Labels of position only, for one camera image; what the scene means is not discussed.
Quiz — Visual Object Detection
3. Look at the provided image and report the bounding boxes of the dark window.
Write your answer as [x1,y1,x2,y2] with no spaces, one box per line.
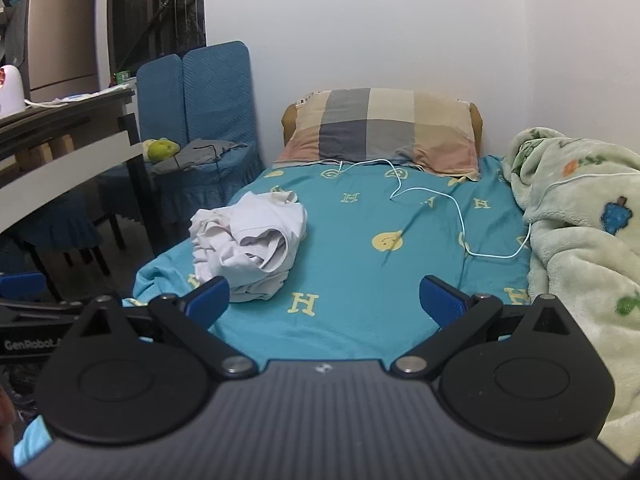
[106,0,207,76]

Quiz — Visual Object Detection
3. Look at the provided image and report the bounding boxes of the white papers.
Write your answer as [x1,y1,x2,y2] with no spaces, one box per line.
[25,85,136,109]

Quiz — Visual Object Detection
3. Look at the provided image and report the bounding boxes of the teal printed bed sheet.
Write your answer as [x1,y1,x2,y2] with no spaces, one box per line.
[12,155,532,467]

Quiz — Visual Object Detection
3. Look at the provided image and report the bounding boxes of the white charging cable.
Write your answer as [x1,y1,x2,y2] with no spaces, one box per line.
[320,159,640,261]

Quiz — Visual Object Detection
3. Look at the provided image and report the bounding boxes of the brown pillow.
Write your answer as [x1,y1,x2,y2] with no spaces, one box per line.
[281,101,485,157]

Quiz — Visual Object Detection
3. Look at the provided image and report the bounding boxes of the white rounded appliance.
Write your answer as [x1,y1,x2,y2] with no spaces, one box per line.
[0,65,26,120]

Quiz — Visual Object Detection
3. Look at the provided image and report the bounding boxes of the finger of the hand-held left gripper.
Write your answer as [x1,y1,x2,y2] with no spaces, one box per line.
[0,272,52,307]

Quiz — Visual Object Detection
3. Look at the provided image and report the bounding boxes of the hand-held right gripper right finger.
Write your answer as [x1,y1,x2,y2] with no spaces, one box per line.
[390,275,582,380]

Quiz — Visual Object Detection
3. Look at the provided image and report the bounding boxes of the beige refrigerator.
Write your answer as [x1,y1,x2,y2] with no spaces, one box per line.
[17,0,99,103]

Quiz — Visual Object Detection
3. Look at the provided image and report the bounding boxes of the white shirt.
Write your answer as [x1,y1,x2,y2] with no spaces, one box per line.
[189,191,308,303]

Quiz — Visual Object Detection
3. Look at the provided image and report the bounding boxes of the green plush toy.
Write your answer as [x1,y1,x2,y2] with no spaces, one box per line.
[142,139,181,163]

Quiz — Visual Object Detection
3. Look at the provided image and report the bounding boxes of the grey cloth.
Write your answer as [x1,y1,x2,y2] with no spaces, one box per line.
[150,138,249,175]

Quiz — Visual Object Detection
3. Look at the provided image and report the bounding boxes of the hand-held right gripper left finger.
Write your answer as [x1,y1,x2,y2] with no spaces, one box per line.
[70,276,260,381]

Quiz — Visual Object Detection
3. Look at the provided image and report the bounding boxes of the green fleece blanket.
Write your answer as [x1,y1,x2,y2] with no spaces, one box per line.
[501,127,640,453]

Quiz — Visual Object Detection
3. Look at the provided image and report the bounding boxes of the plaid pillow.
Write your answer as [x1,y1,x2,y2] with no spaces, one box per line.
[272,88,482,181]

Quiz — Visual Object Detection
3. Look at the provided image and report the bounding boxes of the blue covered chair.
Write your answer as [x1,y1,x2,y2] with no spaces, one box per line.
[0,187,113,302]
[136,52,188,146]
[150,41,266,226]

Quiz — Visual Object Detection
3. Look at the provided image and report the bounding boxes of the dark wooden table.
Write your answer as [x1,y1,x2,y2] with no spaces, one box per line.
[0,87,168,261]

